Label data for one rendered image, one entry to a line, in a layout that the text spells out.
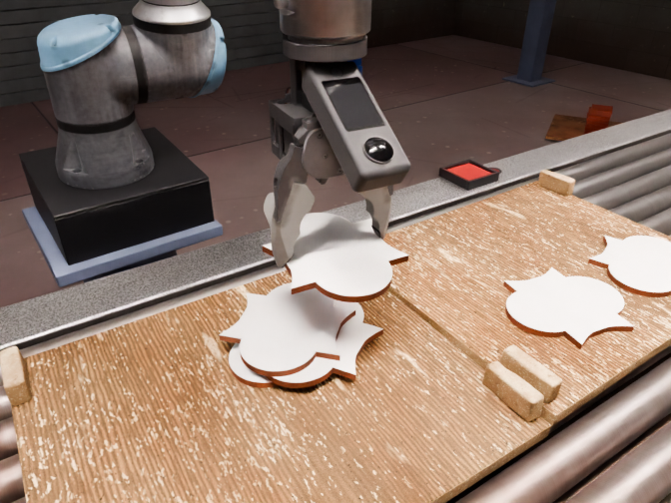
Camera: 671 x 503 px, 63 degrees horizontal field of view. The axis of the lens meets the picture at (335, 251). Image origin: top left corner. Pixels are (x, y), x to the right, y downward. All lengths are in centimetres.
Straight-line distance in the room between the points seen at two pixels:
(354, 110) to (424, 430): 28
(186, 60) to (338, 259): 48
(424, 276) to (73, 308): 44
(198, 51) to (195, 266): 34
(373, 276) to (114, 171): 53
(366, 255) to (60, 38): 54
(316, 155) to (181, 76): 47
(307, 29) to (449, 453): 37
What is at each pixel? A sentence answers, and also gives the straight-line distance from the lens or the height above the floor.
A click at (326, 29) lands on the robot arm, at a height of 125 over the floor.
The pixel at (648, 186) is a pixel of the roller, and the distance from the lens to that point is 113.
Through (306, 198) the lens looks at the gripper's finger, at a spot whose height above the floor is 111.
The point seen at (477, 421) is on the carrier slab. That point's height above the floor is 94.
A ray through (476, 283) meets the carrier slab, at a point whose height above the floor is 94.
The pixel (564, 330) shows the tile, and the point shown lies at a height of 94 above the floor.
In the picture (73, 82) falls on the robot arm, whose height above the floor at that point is 112.
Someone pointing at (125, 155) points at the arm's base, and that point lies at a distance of 93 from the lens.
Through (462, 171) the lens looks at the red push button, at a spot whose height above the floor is 93.
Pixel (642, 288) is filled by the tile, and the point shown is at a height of 94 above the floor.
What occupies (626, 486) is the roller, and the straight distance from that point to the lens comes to 55.
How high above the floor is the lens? 133
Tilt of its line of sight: 32 degrees down
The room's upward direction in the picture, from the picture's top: straight up
